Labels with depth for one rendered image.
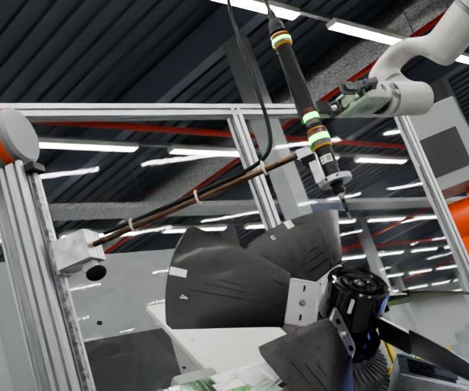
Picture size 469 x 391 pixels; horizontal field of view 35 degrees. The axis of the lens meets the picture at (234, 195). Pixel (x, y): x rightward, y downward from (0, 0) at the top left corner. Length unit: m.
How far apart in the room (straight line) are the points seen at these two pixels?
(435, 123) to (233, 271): 4.26
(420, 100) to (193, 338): 0.79
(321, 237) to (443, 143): 3.94
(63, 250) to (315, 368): 0.77
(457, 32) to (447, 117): 3.80
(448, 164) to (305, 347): 4.33
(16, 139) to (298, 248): 0.75
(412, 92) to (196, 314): 0.80
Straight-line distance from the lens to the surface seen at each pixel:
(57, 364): 1.76
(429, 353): 1.44
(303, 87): 1.65
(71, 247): 1.77
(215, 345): 1.65
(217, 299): 1.41
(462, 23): 1.80
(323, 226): 1.68
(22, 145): 1.93
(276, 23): 1.72
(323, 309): 1.44
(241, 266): 1.44
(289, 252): 1.65
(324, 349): 1.28
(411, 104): 1.87
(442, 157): 5.51
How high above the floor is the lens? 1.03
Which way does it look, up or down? 17 degrees up
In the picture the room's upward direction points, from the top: 19 degrees counter-clockwise
